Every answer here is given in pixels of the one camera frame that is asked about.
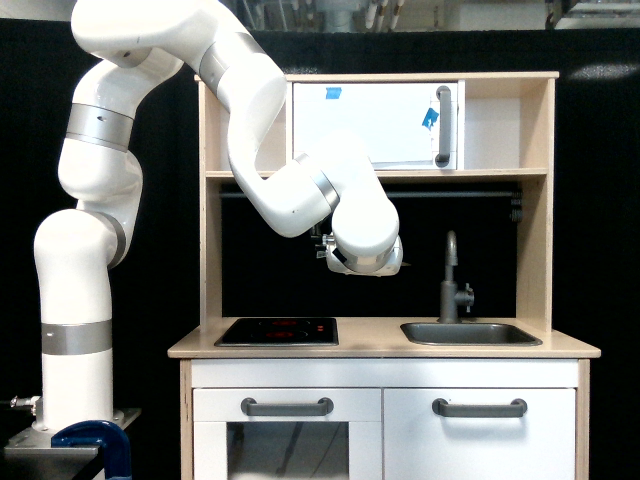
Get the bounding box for black hanging rail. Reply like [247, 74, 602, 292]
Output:
[220, 190, 520, 199]

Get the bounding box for grey microwave door handle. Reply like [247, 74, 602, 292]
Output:
[435, 86, 453, 168]

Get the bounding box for blue tape top piece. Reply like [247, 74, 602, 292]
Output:
[325, 87, 342, 100]

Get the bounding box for silver cable connector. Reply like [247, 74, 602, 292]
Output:
[9, 396, 41, 416]

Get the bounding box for black rail hooks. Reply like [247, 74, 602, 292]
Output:
[509, 190, 523, 223]

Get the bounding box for blue tape right piece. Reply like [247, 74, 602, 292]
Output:
[422, 108, 440, 130]

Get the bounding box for grey cabinet door handle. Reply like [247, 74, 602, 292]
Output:
[432, 398, 528, 419]

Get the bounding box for grey toy faucet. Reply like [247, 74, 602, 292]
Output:
[438, 231, 475, 324]

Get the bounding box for white cabinet door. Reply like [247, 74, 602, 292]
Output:
[383, 388, 575, 479]

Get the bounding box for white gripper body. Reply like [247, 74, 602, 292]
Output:
[323, 234, 403, 275]

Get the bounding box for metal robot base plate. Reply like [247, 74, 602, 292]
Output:
[3, 407, 142, 459]

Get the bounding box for white microwave door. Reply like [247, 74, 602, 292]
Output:
[292, 82, 465, 170]

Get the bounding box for wooden toy kitchen frame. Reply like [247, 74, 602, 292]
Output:
[169, 72, 599, 479]

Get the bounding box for black toy stove top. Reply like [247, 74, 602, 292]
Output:
[215, 317, 339, 347]

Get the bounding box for white oven door with window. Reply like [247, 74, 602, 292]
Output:
[193, 388, 383, 479]

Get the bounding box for grey oven door handle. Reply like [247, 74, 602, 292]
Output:
[240, 397, 334, 417]

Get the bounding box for blue c-clamp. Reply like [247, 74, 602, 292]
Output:
[51, 420, 132, 480]

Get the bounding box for blue tape piece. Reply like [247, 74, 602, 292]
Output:
[422, 108, 440, 130]
[325, 87, 342, 100]

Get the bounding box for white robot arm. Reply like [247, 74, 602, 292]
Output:
[34, 1, 402, 432]

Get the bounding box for grey toy sink basin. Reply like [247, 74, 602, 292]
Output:
[400, 322, 542, 346]

